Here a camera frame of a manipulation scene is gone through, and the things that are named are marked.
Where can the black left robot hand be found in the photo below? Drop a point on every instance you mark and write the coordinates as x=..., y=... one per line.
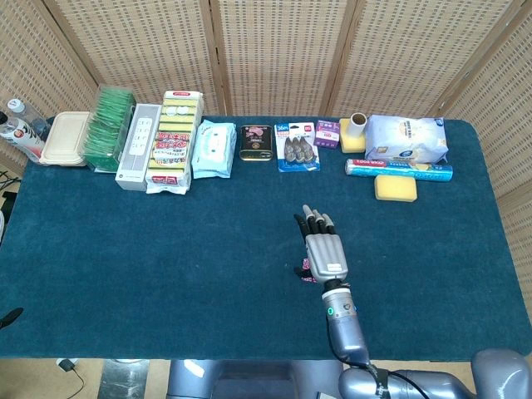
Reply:
x=10, y=318

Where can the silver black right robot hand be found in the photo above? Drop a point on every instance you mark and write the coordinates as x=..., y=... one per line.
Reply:
x=326, y=253

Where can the pink patterned square packet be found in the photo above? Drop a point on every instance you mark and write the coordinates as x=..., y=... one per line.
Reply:
x=306, y=263

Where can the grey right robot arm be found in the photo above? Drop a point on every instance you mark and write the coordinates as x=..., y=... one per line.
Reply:
x=347, y=332

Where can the yellow sponge green scourer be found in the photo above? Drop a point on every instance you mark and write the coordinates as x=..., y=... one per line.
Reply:
x=395, y=188

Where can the blue correction tape blister pack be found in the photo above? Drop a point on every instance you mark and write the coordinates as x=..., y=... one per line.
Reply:
x=297, y=149

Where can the blue cling wrap roll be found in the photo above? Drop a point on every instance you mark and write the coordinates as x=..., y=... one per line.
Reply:
x=399, y=169

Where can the small purple box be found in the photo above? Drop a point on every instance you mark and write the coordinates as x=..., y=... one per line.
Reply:
x=327, y=134

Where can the shiny metal table leg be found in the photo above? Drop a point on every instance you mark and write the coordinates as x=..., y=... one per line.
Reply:
x=124, y=380

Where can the black gold luncheon meat can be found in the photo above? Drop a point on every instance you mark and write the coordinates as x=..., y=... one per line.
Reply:
x=255, y=143

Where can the white paper roll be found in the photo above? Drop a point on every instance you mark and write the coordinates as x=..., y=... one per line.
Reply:
x=358, y=124

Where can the large white tissue pack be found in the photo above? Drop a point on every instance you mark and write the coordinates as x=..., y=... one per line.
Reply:
x=405, y=139

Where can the grey robot torso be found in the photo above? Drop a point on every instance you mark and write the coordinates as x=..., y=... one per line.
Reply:
x=249, y=378

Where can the light blue wet wipes pack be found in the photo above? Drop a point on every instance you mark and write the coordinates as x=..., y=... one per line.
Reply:
x=212, y=147

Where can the teal table mat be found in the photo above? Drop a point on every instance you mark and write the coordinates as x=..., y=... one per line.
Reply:
x=166, y=249

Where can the white bottle red label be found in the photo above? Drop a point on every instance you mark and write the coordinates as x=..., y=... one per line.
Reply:
x=21, y=137

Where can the beige lunch container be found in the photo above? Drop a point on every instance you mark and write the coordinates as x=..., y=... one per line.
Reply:
x=64, y=139

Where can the yellow sponge multipack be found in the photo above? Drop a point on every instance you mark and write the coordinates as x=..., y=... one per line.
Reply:
x=172, y=145

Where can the clear bottle white cap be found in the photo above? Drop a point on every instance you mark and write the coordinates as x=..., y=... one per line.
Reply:
x=29, y=118

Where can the clear box green tea bags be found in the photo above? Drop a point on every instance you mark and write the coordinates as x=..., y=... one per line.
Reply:
x=106, y=133

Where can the wicker folding screen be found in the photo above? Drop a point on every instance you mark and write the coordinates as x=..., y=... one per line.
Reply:
x=282, y=50

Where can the white power strip box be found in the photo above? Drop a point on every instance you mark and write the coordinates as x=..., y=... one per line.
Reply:
x=137, y=145

